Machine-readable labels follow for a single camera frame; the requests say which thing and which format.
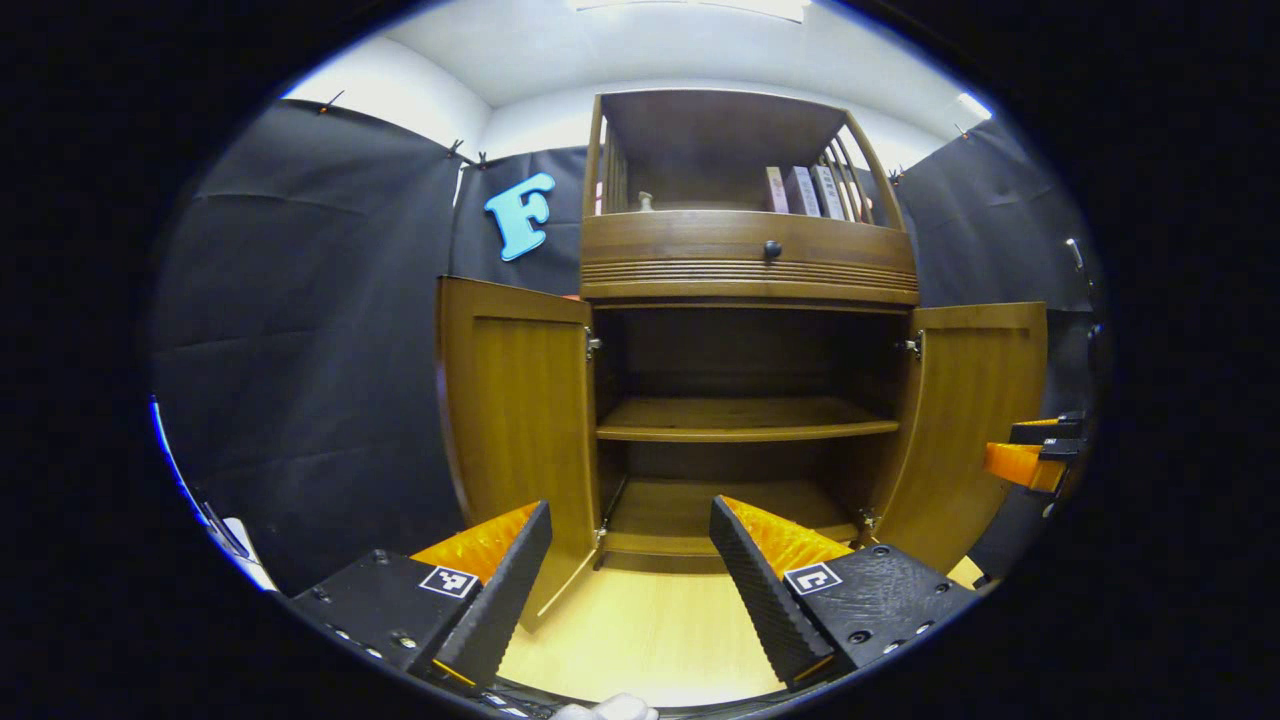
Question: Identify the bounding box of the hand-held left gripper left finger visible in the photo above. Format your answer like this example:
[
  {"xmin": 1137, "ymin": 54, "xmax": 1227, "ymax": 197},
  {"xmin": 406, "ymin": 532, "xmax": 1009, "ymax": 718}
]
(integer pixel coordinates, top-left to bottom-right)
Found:
[{"xmin": 290, "ymin": 500, "xmax": 554, "ymax": 693}]

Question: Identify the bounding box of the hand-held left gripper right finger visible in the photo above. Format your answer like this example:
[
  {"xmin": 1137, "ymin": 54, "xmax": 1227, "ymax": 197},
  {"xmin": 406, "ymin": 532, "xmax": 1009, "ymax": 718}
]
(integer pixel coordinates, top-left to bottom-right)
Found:
[{"xmin": 710, "ymin": 495, "xmax": 986, "ymax": 693}]

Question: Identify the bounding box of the wooden shoe cabinet door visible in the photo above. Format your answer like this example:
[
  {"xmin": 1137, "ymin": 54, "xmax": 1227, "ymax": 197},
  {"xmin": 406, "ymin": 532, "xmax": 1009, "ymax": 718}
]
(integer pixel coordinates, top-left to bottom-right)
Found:
[
  {"xmin": 868, "ymin": 302, "xmax": 1049, "ymax": 576},
  {"xmin": 436, "ymin": 275, "xmax": 603, "ymax": 633}
]

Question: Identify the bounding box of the cabinet inner shelf board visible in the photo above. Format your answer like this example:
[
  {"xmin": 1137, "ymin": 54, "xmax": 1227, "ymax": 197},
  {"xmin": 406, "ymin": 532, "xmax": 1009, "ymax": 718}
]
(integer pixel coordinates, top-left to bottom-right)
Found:
[{"xmin": 596, "ymin": 396, "xmax": 901, "ymax": 443}]

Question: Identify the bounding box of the white flat panel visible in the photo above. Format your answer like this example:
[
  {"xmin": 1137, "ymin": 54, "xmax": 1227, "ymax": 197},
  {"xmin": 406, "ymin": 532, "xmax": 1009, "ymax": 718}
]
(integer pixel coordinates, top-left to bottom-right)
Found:
[{"xmin": 200, "ymin": 505, "xmax": 279, "ymax": 593}]

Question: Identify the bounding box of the black backdrop cloth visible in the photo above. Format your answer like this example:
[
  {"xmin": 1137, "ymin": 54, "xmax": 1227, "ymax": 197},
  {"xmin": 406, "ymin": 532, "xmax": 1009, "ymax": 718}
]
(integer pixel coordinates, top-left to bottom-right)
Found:
[{"xmin": 150, "ymin": 98, "xmax": 1106, "ymax": 596}]

